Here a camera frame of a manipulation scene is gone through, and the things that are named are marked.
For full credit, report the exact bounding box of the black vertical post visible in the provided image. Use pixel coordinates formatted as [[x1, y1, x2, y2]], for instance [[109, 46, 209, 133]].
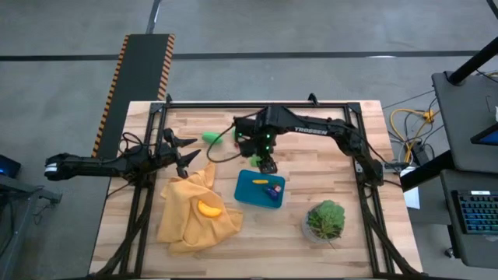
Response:
[[447, 36, 498, 86]]

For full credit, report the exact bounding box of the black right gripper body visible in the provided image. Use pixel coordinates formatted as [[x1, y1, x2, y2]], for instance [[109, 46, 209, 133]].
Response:
[[256, 152, 279, 175]]

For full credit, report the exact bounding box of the tablet with blue screen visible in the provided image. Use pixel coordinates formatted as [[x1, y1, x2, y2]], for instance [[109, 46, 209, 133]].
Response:
[[469, 123, 498, 147]]

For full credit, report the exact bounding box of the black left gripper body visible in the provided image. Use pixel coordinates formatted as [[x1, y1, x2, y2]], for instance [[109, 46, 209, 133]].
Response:
[[152, 142, 181, 172]]

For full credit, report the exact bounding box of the white paper sheet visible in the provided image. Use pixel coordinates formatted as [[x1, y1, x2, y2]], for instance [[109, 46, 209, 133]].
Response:
[[402, 166, 422, 210]]

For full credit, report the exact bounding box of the yellow floor cable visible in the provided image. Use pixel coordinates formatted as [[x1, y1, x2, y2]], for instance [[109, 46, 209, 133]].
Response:
[[389, 108, 440, 163]]

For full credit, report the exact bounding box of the grey metal stand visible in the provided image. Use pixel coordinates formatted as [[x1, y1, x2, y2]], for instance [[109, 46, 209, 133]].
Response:
[[0, 173, 63, 280]]

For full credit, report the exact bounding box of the black yellow-striped floor mat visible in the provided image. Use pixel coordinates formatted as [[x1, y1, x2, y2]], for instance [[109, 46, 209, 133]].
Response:
[[91, 33, 177, 159]]

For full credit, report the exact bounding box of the blue plastic tupperware container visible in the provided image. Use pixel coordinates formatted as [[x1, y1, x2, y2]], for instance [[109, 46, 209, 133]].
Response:
[[233, 169, 286, 210]]

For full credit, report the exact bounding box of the orange-yellow banana toy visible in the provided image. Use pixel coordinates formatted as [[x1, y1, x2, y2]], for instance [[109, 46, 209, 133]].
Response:
[[197, 199, 223, 219]]

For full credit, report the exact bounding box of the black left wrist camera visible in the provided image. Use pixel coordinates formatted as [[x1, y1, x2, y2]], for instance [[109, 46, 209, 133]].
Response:
[[132, 144, 156, 174]]

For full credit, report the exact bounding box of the dark device with blue light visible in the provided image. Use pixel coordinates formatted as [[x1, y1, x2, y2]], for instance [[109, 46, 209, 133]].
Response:
[[0, 154, 23, 180]]

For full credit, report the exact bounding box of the yellow waffle cloth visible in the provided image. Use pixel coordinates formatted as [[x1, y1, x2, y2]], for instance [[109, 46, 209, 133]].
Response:
[[156, 160, 244, 257]]

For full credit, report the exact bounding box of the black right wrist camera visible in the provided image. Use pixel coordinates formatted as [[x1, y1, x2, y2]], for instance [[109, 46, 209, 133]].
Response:
[[237, 138, 258, 157]]

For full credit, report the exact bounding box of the grey desk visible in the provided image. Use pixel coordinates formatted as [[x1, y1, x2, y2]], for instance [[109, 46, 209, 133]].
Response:
[[430, 71, 498, 172], [439, 169, 498, 270]]

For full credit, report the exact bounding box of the black backlit keyboard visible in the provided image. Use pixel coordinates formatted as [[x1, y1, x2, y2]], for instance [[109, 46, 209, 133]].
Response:
[[451, 189, 498, 236]]

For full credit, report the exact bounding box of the black power strip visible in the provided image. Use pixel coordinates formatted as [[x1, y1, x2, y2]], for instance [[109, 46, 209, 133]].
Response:
[[411, 142, 429, 166]]

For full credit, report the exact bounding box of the succulent in white patterned pot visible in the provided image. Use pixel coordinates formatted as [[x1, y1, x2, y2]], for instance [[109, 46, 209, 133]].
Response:
[[301, 199, 347, 245]]

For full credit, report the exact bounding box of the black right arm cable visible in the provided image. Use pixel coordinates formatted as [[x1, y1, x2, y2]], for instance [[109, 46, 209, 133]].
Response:
[[205, 123, 243, 164]]

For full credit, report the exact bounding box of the glossy green toy vegetable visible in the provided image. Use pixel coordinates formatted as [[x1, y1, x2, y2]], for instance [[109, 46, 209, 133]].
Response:
[[202, 131, 225, 146]]

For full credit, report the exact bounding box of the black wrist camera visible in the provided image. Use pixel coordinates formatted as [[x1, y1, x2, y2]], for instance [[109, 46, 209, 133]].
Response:
[[237, 138, 258, 157], [132, 144, 156, 174]]

